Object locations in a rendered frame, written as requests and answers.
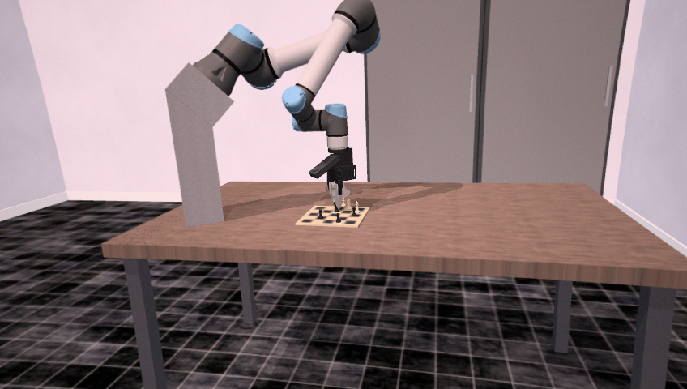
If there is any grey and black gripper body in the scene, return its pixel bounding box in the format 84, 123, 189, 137
327, 147, 356, 183

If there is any black and cream chessboard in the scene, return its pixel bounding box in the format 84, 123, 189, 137
296, 206, 370, 228

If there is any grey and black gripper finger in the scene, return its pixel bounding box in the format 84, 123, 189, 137
326, 177, 336, 206
335, 173, 350, 210

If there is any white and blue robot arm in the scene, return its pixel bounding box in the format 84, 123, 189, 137
193, 0, 381, 150

